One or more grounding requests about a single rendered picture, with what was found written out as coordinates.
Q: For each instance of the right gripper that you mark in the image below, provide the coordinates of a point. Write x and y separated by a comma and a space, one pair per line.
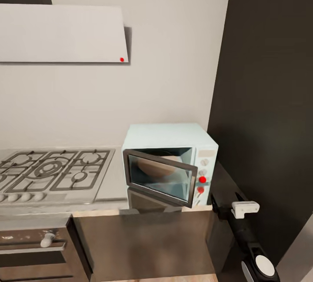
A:
236, 225

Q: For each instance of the burner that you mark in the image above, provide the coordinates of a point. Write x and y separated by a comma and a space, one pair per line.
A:
49, 177

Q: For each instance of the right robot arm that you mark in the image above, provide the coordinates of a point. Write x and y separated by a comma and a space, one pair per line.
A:
257, 266

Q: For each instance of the oven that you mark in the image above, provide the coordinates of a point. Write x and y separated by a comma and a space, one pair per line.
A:
42, 248

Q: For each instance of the range hood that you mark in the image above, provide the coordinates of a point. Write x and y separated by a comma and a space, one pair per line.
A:
38, 31

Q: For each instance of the fridge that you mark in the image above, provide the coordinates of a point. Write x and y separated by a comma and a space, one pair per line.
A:
261, 117

